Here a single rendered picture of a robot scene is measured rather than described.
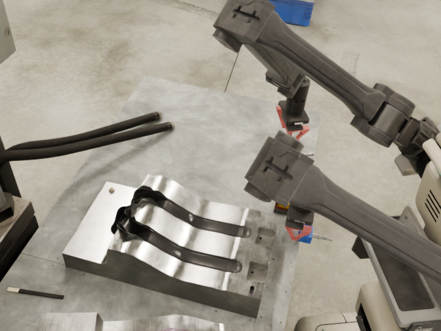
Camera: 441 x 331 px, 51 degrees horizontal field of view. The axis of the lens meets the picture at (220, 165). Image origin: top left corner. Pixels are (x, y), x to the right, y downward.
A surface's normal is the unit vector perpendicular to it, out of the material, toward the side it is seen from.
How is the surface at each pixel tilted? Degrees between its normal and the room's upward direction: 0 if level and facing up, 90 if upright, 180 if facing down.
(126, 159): 0
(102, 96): 0
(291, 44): 63
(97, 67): 0
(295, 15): 91
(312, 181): 52
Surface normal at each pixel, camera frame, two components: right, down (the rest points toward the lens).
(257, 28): 0.29, 0.29
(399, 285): 0.07, -0.72
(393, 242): 0.04, 0.11
